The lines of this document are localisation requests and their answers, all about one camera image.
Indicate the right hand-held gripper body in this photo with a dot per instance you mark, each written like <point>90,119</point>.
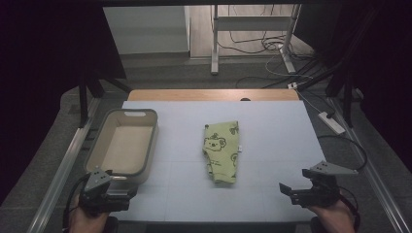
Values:
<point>324,189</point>

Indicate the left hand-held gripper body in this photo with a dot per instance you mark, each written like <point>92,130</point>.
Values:
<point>96,181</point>

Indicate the beige plastic storage basket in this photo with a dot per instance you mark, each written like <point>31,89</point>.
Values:
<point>124,144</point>

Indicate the green bear print pants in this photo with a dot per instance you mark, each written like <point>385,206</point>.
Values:
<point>222,150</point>

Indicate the person's right hand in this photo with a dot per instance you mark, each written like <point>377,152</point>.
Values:
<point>336,218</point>

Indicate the person's left hand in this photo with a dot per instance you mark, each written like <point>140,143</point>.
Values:
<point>85,223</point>

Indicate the pale blue table mat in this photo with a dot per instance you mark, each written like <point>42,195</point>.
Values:
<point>275,145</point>

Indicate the white power strip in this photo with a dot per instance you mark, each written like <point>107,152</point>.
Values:
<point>331,123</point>

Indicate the black metal stand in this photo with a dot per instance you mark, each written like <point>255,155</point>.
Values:
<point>83,100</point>
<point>347,93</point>

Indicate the small white plug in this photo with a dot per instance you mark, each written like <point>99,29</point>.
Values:
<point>292,85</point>

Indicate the wooden table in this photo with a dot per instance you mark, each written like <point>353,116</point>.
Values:
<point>210,94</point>

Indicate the aluminium rail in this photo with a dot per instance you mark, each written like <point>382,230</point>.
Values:
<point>372,168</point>
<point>60,174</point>

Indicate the white wall panel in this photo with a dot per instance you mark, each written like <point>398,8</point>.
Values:
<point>145,29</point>

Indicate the white metal desk frame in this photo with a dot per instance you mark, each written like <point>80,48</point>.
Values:
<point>251,24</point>

